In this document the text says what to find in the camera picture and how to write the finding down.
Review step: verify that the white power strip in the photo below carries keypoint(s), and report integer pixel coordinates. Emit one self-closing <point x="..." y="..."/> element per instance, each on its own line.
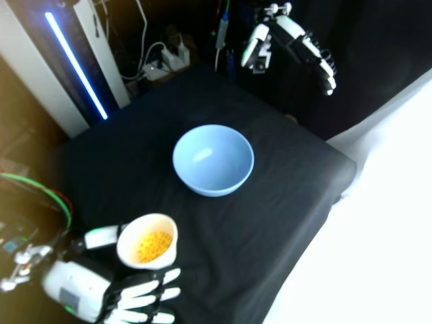
<point x="168" y="60"/>

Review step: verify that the white tower with light strip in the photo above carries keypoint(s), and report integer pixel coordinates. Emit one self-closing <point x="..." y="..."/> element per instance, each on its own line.
<point x="40" y="77"/>

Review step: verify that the white paper cup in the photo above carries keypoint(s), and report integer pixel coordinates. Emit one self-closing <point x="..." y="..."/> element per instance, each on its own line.
<point x="130" y="251"/>

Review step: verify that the black table cloth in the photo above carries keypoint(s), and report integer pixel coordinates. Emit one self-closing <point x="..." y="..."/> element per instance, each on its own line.
<point x="236" y="236"/>

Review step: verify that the hanging blue white connector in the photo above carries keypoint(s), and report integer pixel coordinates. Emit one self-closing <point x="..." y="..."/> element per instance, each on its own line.
<point x="222" y="30"/>

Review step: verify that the white sheet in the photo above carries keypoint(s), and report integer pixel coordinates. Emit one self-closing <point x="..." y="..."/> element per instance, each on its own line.
<point x="371" y="219"/>

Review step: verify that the yellow beads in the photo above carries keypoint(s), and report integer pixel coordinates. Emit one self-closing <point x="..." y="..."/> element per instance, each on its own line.
<point x="153" y="246"/>

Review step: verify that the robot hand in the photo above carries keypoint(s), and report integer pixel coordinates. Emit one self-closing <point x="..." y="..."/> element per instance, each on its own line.
<point x="76" y="287"/>
<point x="292" y="30"/>

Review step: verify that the light blue bowl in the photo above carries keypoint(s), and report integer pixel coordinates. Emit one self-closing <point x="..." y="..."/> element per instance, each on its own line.
<point x="212" y="158"/>

